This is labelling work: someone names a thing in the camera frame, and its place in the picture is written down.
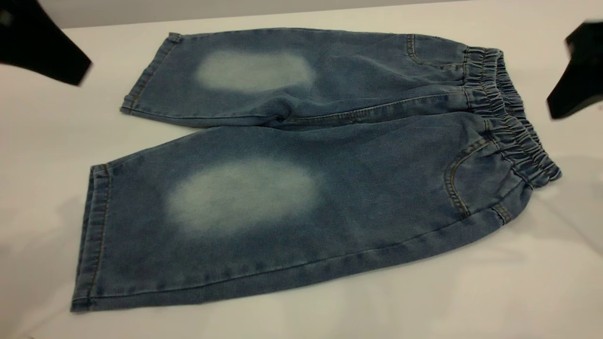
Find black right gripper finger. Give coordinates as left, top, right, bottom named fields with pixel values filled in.
left=546, top=20, right=603, bottom=120

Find blue denim pants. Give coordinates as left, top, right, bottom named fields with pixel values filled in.
left=71, top=27, right=562, bottom=314

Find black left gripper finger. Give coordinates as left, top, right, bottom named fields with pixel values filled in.
left=0, top=0, right=92, bottom=86

